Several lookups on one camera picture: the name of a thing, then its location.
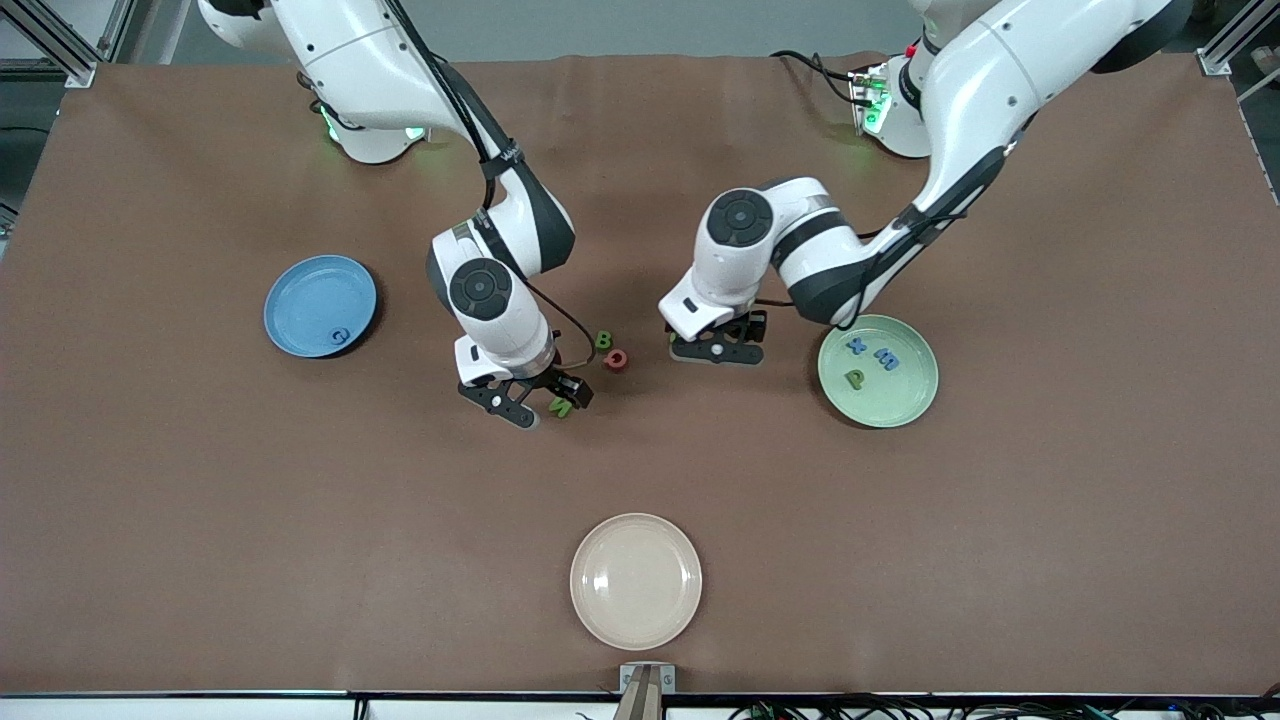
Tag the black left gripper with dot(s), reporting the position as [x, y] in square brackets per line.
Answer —
[752, 326]

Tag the brown table cover sheet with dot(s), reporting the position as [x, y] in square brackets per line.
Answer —
[200, 500]

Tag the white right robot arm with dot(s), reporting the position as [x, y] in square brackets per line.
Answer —
[350, 60]

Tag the aluminium frame profile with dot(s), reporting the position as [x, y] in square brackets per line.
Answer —
[1215, 62]
[80, 72]

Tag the green letter p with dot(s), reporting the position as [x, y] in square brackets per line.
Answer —
[855, 378]

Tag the red letter Q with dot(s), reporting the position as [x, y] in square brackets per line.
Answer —
[616, 359]

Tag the beige plate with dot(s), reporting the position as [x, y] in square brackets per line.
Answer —
[636, 581]

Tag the green letter N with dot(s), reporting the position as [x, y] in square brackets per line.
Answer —
[562, 407]

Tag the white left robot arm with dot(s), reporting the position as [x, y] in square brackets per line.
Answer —
[1010, 80]

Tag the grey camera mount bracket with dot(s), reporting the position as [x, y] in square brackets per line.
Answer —
[646, 690]

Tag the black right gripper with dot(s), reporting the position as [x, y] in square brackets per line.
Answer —
[549, 380]

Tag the blue plate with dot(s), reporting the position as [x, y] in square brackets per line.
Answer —
[310, 300]

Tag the blue letter m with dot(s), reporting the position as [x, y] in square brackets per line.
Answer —
[886, 359]

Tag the white table edge rail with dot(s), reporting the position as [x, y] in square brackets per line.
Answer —
[200, 708]

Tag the green plate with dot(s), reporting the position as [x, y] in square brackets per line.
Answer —
[895, 400]

